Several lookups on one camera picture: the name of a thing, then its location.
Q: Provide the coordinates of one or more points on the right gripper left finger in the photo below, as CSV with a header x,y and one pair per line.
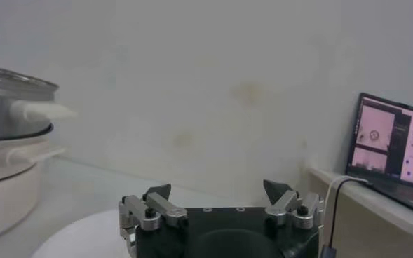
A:
x,y
164,207

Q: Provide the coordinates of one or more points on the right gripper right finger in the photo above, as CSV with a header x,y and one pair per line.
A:
x,y
281,203

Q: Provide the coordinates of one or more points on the stainless steel steamer basket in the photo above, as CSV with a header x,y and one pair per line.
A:
x,y
3,115

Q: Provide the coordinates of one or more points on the round white plate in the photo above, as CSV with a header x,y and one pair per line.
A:
x,y
87,238

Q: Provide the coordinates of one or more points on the grey laptop with pink screen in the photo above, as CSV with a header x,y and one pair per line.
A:
x,y
374,140

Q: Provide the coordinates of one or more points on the cream electric cooker pot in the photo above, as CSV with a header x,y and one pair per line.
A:
x,y
10,196

